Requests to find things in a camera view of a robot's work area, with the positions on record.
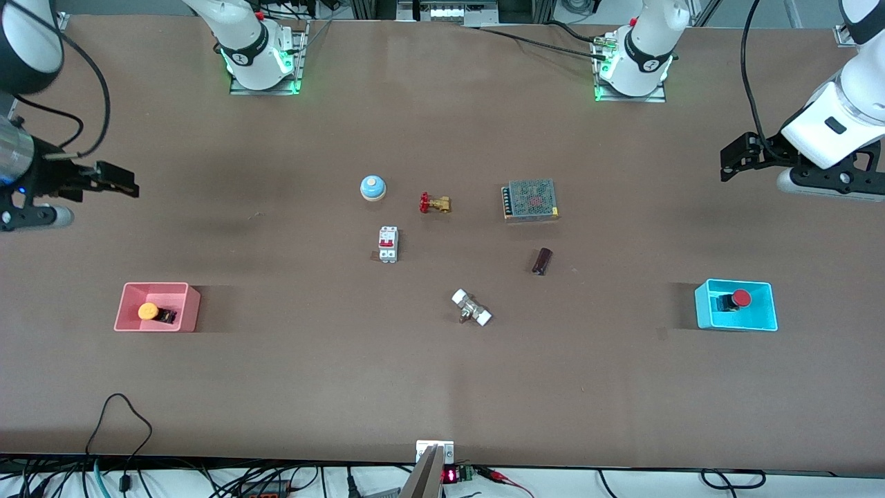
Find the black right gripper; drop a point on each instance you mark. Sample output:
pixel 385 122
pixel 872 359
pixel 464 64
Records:
pixel 50 174

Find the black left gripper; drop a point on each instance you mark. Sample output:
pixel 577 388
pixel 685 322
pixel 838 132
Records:
pixel 772 149

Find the yellow push button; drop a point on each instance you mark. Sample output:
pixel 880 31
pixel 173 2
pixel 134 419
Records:
pixel 148 311

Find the red push button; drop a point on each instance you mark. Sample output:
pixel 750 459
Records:
pixel 741 298

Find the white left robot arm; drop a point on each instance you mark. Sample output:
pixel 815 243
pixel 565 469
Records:
pixel 643 48

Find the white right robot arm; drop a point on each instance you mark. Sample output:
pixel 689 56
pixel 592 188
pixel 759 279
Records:
pixel 256 41

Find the pink plastic bin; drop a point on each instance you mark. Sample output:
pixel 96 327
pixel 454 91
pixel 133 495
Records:
pixel 131 321

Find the blue plastic bin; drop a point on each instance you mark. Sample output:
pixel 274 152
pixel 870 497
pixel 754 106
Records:
pixel 757 318

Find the metal mesh power supply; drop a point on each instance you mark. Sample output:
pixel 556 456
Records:
pixel 531 199

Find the dark brown cylinder capacitor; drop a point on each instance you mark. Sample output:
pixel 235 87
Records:
pixel 542 261

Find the blue round bell button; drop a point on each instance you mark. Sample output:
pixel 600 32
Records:
pixel 373 187

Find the metal fitting white end caps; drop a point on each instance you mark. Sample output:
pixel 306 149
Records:
pixel 471 308

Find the brass valve red handwheel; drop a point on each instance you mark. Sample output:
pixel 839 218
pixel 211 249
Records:
pixel 435 204

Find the circuit board red display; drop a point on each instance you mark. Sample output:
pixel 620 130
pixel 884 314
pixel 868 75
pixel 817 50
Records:
pixel 458 474

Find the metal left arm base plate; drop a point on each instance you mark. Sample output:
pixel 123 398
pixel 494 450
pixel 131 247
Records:
pixel 657 97

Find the metal table corner bracket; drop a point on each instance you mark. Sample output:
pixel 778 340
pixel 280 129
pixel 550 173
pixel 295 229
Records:
pixel 845 34

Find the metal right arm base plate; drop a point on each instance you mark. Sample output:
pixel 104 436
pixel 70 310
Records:
pixel 299 66

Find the white circuit breaker red switch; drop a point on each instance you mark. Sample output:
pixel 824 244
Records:
pixel 388 243

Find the aluminium frame structure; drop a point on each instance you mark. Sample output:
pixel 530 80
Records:
pixel 449 10

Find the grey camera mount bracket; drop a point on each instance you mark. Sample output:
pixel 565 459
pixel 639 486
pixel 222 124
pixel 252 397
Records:
pixel 432 467

